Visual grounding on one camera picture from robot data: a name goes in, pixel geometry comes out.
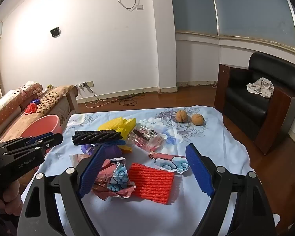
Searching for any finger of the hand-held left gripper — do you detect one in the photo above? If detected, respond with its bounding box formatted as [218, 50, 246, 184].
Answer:
[2, 133, 64, 156]
[0, 132, 55, 151]

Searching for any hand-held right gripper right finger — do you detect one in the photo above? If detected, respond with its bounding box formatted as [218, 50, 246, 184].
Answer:
[185, 143, 277, 236]

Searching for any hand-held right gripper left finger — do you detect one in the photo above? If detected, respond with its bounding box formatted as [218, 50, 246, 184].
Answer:
[17, 145, 107, 236]

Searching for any pink plastic bucket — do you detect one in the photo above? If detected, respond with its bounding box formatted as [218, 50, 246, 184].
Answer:
[21, 114, 63, 153]

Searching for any pink paper piece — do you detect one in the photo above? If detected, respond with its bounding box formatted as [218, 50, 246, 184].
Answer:
[69, 154, 89, 170]

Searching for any purple wrapper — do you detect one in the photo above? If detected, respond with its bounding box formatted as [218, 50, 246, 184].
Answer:
[81, 144, 123, 158]

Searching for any long cloud-print wrapper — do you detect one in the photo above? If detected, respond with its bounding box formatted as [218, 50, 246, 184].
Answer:
[149, 151, 190, 174]

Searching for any black foam net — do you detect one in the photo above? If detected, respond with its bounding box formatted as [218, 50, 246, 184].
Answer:
[72, 129, 122, 146]

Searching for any blue foam net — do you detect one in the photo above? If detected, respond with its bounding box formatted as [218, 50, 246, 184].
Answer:
[106, 139, 126, 146]

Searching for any red foam net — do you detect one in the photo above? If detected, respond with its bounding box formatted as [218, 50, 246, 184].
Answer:
[129, 163, 175, 205]

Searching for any yellow foam net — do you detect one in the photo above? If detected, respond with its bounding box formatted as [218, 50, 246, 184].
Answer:
[98, 117, 137, 153]

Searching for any clear plastic package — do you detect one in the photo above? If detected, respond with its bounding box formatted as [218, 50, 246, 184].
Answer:
[128, 125, 166, 151]

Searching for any person's left hand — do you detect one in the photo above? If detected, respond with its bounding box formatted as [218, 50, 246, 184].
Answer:
[0, 179, 24, 217]

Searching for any floral light blue tablecloth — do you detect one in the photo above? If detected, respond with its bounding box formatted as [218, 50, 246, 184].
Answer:
[21, 106, 281, 236]

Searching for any red plastic bag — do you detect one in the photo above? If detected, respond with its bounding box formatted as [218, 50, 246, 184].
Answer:
[24, 103, 37, 115]

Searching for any brown patterned sofa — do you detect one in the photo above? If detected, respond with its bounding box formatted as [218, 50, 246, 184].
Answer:
[0, 86, 77, 140]

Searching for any whole walnut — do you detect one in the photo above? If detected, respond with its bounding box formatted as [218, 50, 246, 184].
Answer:
[192, 113, 204, 126]

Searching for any cracked walnut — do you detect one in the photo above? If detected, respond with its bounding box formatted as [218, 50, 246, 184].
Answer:
[176, 110, 188, 123]

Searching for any white crumpled cloth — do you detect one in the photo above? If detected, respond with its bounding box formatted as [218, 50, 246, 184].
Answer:
[246, 77, 274, 99]

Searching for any black leather armchair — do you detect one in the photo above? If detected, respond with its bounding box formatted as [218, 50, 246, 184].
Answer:
[214, 52, 295, 155]

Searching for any blue window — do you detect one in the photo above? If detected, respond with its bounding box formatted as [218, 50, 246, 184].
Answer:
[168, 0, 295, 52]

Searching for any wooden sofa frame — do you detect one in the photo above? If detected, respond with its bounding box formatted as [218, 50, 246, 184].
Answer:
[66, 86, 79, 118]

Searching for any orange floor cable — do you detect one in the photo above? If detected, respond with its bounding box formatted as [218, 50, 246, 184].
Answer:
[85, 96, 128, 109]

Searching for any wall power socket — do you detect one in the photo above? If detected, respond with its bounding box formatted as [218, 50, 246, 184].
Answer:
[76, 81, 94, 89]

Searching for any black floor cable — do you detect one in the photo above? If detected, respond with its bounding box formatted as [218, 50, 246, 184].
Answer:
[88, 85, 145, 106]

